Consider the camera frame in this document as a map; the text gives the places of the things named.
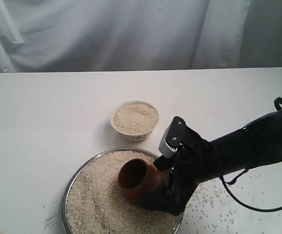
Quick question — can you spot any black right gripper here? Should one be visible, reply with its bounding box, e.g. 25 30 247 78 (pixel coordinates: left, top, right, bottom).
138 138 222 216

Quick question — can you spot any brown wooden cup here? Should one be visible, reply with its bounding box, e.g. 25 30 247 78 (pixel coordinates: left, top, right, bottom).
117 158 162 206

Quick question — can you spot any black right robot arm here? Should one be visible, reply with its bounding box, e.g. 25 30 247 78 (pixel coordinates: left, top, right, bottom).
139 106 282 215

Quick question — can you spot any small white ceramic bowl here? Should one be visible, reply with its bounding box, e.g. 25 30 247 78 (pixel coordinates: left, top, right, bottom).
110 100 159 141

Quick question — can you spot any rice in white bowl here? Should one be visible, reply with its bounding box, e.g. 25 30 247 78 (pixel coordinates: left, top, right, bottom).
113 103 159 135

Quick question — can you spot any rice pile in tray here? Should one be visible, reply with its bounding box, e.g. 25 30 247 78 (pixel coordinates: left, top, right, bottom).
66 150 182 234

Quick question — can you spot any round metal tray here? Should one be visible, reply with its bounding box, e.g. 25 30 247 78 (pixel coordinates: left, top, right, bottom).
61 147 186 234

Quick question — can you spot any white fabric backdrop curtain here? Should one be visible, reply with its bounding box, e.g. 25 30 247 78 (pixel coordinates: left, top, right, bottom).
0 0 282 73

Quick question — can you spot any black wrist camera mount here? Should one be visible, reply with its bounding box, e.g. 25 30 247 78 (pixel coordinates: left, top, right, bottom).
158 116 202 159

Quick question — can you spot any black cable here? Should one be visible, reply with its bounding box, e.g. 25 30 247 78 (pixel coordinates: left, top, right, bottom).
216 97 282 212

